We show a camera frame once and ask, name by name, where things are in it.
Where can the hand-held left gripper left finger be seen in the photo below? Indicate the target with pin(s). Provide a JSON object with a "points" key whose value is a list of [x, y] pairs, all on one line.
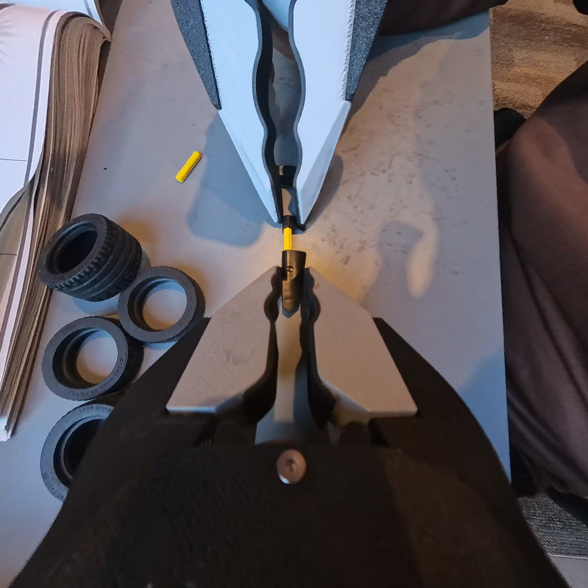
{"points": [[229, 358]]}

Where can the black brick piece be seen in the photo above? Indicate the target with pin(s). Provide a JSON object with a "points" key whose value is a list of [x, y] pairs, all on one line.
{"points": [[291, 285]]}

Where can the person's brown clothing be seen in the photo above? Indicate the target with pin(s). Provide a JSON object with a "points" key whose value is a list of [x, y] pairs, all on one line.
{"points": [[551, 275]]}

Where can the building instruction booklet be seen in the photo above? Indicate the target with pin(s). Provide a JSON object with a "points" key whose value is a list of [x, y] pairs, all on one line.
{"points": [[46, 183]]}

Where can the black rubber tyre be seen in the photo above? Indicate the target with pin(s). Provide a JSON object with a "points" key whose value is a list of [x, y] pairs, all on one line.
{"points": [[110, 271], [50, 459], [53, 367], [193, 312]]}

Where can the yellow axle piece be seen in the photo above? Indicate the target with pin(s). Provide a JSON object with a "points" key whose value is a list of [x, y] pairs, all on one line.
{"points": [[189, 166], [288, 239]]}

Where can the small black curved piece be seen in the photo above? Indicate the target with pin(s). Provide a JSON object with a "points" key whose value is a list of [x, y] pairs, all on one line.
{"points": [[288, 172]]}

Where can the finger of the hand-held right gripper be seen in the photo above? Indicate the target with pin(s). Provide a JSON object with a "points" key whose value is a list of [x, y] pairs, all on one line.
{"points": [[234, 92], [321, 92]]}

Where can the grey desk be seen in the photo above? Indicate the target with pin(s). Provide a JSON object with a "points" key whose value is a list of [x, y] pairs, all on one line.
{"points": [[413, 206]]}

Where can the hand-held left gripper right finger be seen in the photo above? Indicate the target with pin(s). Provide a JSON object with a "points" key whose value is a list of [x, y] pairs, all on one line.
{"points": [[363, 363]]}

